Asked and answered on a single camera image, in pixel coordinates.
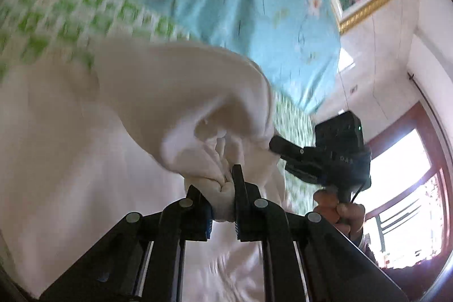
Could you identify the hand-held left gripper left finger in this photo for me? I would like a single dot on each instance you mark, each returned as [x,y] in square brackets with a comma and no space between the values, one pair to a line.
[202,217]

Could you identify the red-brown framed window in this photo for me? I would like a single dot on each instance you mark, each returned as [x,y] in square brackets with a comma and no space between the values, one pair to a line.
[407,188]

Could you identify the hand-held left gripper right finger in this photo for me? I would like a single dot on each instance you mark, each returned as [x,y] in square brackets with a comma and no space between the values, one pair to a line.
[244,203]

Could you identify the green checked bed sheet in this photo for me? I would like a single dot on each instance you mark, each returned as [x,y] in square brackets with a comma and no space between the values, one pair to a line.
[70,12]

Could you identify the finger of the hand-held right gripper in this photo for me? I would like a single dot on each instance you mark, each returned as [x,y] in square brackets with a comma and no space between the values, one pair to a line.
[304,171]
[288,145]

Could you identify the white garment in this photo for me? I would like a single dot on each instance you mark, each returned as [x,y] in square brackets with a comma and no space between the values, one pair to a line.
[116,132]

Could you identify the black curtain rod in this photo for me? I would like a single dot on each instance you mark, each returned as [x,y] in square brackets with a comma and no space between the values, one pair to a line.
[430,104]

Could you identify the person's right hand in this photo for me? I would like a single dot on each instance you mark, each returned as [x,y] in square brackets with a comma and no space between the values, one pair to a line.
[345,215]

